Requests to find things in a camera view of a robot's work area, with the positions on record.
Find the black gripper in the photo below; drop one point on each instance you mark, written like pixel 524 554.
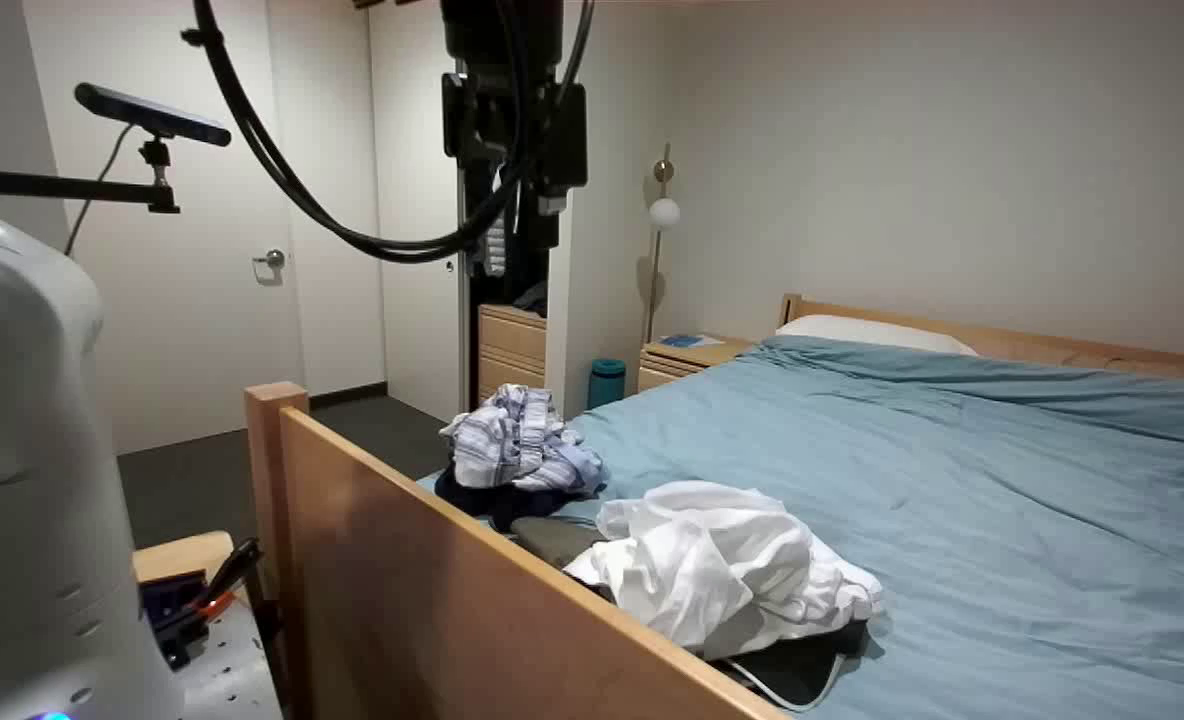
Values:
pixel 513 100

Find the checkered blue white shirt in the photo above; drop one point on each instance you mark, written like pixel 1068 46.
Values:
pixel 520 440

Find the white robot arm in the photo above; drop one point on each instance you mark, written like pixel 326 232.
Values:
pixel 74 632

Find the white crumpled shirt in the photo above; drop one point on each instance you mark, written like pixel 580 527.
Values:
pixel 721 571

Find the wooden dresser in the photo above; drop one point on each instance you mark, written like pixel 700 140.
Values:
pixel 509 344

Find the teal waste bin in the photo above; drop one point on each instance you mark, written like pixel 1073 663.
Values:
pixel 605 380

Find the wooden nightstand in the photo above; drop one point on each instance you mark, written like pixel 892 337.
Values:
pixel 677 359

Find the white pillow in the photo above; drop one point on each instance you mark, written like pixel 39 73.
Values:
pixel 874 333

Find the navy blue garment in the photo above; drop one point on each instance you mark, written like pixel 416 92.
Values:
pixel 501 505

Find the small wooden side table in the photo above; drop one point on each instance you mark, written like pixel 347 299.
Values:
pixel 177 559

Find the black tools on table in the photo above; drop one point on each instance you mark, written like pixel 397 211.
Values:
pixel 186 606

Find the blue bed cover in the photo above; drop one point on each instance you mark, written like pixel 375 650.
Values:
pixel 1025 520

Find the wall lamp with globe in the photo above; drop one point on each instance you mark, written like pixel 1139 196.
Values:
pixel 662 217

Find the silver door handle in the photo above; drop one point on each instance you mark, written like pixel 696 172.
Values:
pixel 269 266

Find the black camera on stand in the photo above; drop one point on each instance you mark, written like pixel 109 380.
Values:
pixel 143 113

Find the wooden bed frame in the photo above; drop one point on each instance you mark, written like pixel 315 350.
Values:
pixel 397 606

